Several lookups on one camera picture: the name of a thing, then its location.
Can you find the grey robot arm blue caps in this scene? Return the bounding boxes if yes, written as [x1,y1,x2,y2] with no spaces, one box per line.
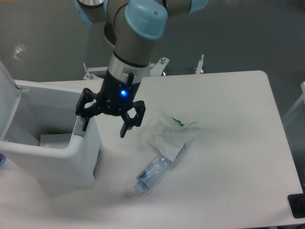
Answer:
[74,0,208,137]

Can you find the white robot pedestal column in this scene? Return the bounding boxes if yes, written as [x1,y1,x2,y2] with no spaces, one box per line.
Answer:
[104,21,170,77]

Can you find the clear empty plastic bottle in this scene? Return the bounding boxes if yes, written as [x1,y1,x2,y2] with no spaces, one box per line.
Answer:
[134,143,187,195]

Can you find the white metal base frame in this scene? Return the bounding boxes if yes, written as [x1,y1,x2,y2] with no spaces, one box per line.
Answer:
[82,54,205,80]

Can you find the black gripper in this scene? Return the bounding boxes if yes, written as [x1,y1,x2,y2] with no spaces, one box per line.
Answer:
[75,71,146,138]

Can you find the crumpled white plastic wrapper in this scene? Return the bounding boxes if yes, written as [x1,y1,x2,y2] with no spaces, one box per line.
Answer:
[142,113,202,161]

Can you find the white push-lid trash can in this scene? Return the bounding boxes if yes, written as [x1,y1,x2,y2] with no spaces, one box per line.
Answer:
[0,65,102,187]

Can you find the black device at table edge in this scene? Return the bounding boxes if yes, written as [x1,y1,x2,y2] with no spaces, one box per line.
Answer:
[288,193,305,219]

